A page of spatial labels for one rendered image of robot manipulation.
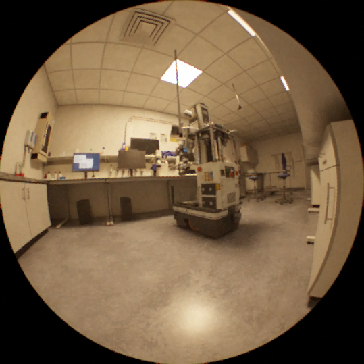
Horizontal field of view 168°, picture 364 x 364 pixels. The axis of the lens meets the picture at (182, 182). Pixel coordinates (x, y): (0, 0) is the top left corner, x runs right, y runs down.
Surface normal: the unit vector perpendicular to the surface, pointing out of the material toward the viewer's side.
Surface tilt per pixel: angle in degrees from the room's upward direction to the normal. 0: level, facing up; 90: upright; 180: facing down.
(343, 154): 90
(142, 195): 90
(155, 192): 90
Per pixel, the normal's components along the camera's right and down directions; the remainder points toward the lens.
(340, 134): -0.84, 0.04
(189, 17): 0.06, 1.00
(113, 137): 0.55, -0.04
